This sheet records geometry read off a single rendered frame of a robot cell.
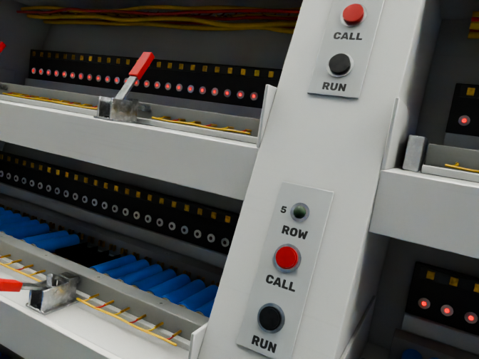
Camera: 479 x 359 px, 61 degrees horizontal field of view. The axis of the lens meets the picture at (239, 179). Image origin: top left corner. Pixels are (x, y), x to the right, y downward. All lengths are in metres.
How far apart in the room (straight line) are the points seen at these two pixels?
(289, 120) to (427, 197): 0.11
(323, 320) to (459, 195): 0.12
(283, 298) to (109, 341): 0.17
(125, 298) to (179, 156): 0.15
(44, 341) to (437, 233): 0.34
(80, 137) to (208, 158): 0.16
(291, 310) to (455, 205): 0.13
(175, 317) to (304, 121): 0.21
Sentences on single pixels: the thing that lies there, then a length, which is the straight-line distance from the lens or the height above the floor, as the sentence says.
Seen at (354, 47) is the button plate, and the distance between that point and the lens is 0.34.
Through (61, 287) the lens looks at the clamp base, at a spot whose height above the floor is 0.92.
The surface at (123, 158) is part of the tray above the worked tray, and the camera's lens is 0.40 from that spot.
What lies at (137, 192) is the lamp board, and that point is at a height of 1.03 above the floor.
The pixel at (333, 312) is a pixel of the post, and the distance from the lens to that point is 0.29.
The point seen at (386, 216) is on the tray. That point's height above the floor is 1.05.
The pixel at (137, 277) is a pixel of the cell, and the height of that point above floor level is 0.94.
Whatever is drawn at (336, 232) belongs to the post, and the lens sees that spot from 0.29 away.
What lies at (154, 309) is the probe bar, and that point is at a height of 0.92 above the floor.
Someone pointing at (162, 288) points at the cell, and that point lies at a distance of 0.45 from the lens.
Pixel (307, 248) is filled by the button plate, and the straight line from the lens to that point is 0.29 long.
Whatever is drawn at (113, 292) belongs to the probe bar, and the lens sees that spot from 0.43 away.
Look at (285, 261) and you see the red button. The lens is 0.29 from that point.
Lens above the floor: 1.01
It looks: 8 degrees up
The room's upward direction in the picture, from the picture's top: 17 degrees clockwise
